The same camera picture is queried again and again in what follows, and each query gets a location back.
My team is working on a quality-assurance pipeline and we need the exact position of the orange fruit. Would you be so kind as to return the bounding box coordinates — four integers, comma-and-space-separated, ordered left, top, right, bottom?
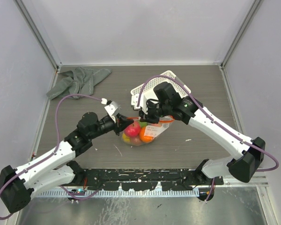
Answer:
139, 127, 154, 143

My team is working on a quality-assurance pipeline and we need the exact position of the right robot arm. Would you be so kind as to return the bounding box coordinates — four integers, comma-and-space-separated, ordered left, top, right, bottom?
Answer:
135, 82, 266, 185

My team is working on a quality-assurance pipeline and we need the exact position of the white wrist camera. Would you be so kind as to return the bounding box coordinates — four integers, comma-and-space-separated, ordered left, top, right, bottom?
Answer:
101, 98, 120, 123
130, 90, 157, 114

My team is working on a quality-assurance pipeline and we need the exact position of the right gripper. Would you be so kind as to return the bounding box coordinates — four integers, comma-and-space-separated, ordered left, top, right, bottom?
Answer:
139, 100, 171, 124

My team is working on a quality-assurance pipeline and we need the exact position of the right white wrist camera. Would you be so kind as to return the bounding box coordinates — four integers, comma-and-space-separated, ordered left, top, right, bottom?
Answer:
130, 90, 157, 114

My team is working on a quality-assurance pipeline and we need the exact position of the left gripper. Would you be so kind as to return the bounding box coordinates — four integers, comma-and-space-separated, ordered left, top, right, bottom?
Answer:
89, 112, 133, 140

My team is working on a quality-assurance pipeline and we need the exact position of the yellow lemon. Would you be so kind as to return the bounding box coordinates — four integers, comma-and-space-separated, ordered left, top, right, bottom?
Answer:
122, 133, 130, 144

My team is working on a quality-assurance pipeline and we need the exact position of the red apple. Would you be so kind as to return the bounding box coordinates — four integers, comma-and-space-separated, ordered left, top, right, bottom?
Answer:
124, 121, 141, 137

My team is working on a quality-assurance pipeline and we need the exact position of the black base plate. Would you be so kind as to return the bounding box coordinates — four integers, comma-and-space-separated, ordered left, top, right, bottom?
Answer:
63, 169, 212, 191

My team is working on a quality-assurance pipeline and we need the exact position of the grey cable duct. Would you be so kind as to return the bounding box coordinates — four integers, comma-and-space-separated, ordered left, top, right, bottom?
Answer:
37, 188, 199, 198

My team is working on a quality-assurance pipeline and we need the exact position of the white plastic basket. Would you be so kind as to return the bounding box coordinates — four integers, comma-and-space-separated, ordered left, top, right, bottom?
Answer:
142, 70, 191, 100

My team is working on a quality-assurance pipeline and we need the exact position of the clear zip top bag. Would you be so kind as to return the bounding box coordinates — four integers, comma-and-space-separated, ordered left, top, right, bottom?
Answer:
121, 116, 175, 146

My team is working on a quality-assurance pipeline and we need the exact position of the brown passion fruit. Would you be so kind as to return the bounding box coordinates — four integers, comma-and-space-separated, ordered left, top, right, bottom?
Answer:
130, 136, 143, 146

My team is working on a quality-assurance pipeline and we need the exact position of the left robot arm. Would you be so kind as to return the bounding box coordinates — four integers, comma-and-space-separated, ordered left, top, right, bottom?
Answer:
0, 112, 134, 219

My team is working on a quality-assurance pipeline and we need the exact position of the grey cloth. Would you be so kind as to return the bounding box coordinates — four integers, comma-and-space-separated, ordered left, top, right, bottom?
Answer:
46, 67, 112, 100

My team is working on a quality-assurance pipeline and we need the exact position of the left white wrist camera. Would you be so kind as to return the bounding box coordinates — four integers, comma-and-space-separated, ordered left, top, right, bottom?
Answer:
101, 98, 120, 123

